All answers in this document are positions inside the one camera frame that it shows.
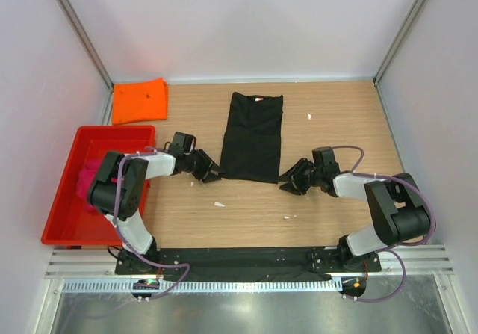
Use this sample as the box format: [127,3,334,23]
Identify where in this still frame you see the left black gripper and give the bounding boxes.
[183,149,224,183]

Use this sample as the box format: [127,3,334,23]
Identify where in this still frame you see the left aluminium corner post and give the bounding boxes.
[56,0,114,91]

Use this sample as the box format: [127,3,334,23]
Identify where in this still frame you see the red plastic bin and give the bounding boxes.
[41,126,155,247]

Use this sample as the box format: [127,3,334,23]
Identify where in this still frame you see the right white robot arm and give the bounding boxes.
[279,146,436,271]

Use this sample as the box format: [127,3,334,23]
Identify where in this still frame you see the slotted white cable duct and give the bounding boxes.
[62,277,342,294]

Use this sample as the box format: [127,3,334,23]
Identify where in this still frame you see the aluminium rail profile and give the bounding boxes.
[45,245,454,279]

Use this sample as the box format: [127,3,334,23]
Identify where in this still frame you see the right aluminium corner post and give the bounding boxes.
[373,0,429,87]

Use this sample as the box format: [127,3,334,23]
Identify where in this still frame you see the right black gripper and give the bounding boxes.
[275,158,323,195]

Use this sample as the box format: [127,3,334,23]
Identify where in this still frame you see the crumpled pink t shirt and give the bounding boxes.
[76,160,102,211]

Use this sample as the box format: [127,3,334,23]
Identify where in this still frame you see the black t shirt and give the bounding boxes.
[220,92,284,184]

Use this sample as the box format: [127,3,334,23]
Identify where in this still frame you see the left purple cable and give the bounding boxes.
[74,146,191,320]

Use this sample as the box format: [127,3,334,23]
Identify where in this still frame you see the folded orange t shirt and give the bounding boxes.
[111,78,169,126]

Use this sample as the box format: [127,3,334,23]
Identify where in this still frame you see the aluminium corner post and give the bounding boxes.
[56,0,114,91]
[373,0,429,87]

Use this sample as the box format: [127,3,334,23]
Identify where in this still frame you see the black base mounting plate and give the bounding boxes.
[114,244,383,276]

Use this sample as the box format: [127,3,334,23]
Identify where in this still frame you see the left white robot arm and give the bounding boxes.
[87,132,223,274]

